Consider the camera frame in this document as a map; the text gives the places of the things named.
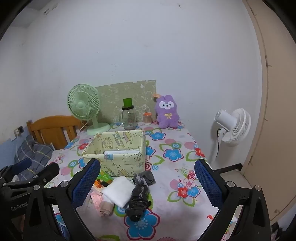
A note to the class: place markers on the beige cloth roll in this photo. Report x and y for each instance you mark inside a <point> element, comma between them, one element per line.
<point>106,208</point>

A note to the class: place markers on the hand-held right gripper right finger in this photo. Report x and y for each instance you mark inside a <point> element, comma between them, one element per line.
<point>208,185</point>

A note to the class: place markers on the purple plush toy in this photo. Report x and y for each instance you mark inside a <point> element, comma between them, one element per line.
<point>167,115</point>

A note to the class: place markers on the glass jar with black lid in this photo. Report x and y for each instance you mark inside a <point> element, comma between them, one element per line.
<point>129,120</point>

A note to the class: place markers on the grey plaid pillow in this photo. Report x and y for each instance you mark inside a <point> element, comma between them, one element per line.
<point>34,148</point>

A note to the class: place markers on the white floor fan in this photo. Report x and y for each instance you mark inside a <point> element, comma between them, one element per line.
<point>240,127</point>

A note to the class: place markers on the yellow printed fabric box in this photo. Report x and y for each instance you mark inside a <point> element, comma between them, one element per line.
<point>120,162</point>

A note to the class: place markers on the pink patterned strip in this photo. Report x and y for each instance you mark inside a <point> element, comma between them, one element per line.
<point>96,198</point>

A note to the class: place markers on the floral tablecloth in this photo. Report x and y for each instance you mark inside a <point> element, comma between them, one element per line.
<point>173,166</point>

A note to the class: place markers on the wooden bed headboard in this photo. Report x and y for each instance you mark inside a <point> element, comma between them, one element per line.
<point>53,125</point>

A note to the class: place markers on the green desk fan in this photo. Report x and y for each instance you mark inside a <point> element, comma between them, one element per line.
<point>81,104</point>

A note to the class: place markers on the white cloth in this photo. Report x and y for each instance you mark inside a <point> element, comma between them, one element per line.
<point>119,190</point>

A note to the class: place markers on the beige wooden door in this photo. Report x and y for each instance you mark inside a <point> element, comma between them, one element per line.
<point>277,139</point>

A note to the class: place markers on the wall outlet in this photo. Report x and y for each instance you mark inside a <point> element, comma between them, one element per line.
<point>19,131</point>

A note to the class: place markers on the orange clip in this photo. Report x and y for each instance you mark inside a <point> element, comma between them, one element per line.
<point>147,113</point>

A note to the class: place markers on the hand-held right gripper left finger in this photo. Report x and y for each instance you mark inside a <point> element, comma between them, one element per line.
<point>85,185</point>

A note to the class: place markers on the green plastic cap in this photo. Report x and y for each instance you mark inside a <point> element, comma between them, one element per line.
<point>127,102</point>

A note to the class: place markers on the green printed board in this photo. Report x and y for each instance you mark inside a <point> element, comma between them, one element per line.
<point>138,92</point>

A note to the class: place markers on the cotton swab container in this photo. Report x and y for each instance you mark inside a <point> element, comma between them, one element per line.
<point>147,119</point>

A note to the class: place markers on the blue bed sheet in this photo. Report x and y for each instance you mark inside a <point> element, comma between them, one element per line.
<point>7,150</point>

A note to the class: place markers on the grey sock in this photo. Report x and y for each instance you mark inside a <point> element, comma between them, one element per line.
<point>149,177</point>

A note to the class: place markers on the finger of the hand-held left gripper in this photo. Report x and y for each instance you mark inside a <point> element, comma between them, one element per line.
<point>22,164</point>
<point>47,172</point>

